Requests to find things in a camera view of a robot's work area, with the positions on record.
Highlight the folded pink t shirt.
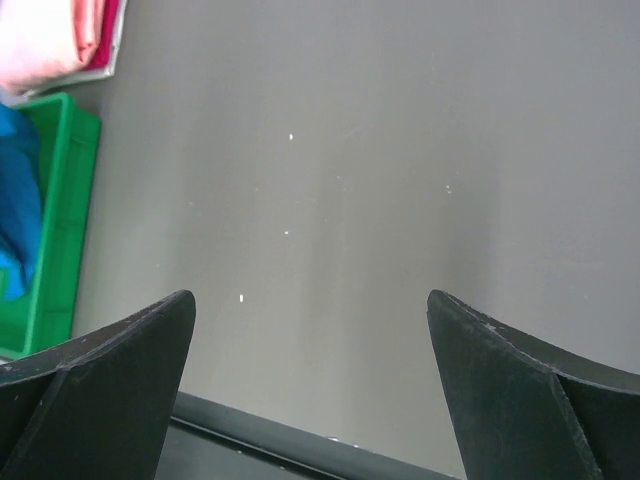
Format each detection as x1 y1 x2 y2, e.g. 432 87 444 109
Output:
1 0 105 95

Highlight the folded grey t shirt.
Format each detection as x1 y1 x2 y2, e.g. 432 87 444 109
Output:
22 0 129 99

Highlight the green plastic tray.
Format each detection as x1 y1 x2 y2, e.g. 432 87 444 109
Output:
1 92 102 361

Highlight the blue t shirt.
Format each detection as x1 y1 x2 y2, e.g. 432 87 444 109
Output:
1 105 42 301

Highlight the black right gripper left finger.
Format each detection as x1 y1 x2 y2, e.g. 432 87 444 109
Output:
1 290 196 479

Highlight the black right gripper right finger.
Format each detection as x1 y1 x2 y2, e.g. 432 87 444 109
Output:
427 290 639 479

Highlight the folded magenta t shirt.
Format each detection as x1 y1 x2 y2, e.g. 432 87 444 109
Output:
84 0 127 72

